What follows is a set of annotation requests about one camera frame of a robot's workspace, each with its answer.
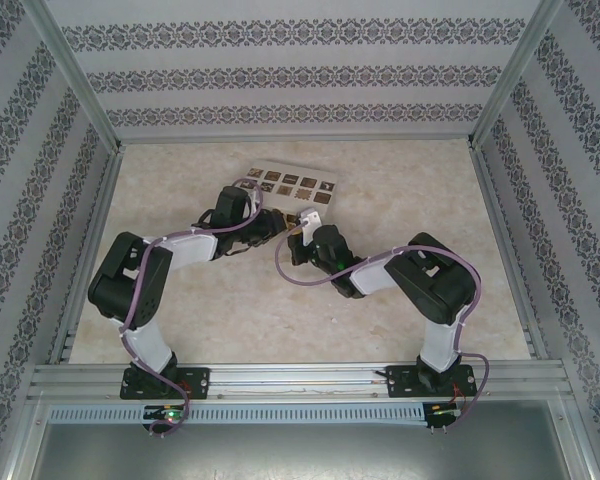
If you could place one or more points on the wooden box with picture tiles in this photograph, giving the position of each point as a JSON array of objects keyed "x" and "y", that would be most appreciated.
[{"x": 300, "y": 182}]

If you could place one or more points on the aluminium side rail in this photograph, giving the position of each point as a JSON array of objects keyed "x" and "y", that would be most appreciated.
[
  {"x": 87, "y": 250},
  {"x": 510, "y": 240}
]

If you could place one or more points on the grey metal sheet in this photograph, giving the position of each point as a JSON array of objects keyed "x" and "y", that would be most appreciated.
[{"x": 300, "y": 452}]

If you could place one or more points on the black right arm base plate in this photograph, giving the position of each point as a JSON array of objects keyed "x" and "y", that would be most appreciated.
[{"x": 400, "y": 382}]

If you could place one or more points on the aluminium frame post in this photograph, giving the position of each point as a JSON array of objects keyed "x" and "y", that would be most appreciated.
[
  {"x": 75, "y": 75},
  {"x": 515, "y": 70}
]

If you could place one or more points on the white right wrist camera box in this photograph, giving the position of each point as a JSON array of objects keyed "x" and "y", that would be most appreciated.
[{"x": 310, "y": 222}]

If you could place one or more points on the left connector board green light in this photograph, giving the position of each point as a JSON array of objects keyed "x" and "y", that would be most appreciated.
[{"x": 167, "y": 414}]

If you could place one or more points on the aluminium mounting rail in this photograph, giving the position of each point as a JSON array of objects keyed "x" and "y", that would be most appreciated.
[{"x": 300, "y": 380}]

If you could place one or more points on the right connector board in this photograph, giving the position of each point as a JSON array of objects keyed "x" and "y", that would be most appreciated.
[{"x": 442, "y": 412}]

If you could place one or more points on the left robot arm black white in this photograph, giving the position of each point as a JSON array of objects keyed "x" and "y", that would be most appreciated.
[{"x": 130, "y": 280}]

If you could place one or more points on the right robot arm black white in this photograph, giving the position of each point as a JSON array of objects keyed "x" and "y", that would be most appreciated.
[{"x": 435, "y": 280}]

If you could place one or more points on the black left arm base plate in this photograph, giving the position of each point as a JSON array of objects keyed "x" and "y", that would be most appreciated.
[{"x": 200, "y": 382}]

